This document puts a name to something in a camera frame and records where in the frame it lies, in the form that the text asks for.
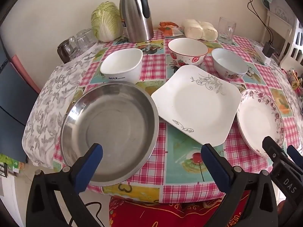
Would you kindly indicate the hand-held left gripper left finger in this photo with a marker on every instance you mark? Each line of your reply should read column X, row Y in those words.
column 88, row 167

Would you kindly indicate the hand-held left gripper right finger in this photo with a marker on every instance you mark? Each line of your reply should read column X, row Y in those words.
column 214, row 167

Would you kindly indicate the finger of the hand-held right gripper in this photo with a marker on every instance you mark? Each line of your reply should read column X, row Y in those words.
column 281, row 170
column 294, row 155

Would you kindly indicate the round floral plate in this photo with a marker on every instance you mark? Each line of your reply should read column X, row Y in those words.
column 258, row 118

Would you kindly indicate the stainless steel basin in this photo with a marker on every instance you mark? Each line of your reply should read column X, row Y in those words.
column 113, row 113

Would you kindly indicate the square white plate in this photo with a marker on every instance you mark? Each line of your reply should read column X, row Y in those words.
column 196, row 104

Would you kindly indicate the small white bowl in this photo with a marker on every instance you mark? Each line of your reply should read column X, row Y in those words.
column 227, row 61

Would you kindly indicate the white square bowl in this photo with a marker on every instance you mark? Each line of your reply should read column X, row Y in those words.
column 123, row 61

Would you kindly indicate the strawberry print bowl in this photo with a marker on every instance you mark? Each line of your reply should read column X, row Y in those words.
column 187, row 48

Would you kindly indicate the red floral cushion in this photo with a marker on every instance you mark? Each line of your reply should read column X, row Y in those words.
column 165, row 215

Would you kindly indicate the colourful candy packets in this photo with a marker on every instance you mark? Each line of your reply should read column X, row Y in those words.
column 294, row 79

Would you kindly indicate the green box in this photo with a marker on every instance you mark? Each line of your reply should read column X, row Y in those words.
column 11, row 164

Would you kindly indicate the grey floral tablecloth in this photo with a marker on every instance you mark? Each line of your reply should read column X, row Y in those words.
column 52, row 94

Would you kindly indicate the blue cabinet door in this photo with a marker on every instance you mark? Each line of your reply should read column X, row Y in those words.
column 14, row 94

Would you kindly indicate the white power strip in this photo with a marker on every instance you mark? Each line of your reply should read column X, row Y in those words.
column 261, row 55

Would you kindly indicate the black power adapter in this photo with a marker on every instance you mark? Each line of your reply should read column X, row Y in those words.
column 268, row 49

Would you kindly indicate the tray of drinking glasses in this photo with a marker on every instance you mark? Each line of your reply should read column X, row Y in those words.
column 62, row 50

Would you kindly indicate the clear drinking glass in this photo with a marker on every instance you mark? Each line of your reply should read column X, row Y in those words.
column 82, row 45
column 72, row 43
column 91, row 35
column 81, row 34

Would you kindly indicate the glass mug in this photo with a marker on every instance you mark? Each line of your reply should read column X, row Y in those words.
column 226, row 30

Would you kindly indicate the bag of steamed buns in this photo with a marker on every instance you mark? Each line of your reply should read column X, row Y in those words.
column 198, row 29

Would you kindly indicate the orange snack packet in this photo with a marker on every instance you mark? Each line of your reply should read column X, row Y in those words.
column 169, row 29

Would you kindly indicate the napa cabbage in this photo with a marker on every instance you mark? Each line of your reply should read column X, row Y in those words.
column 106, row 21

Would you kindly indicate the stainless steel thermos jug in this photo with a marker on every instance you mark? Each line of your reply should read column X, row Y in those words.
column 135, row 16

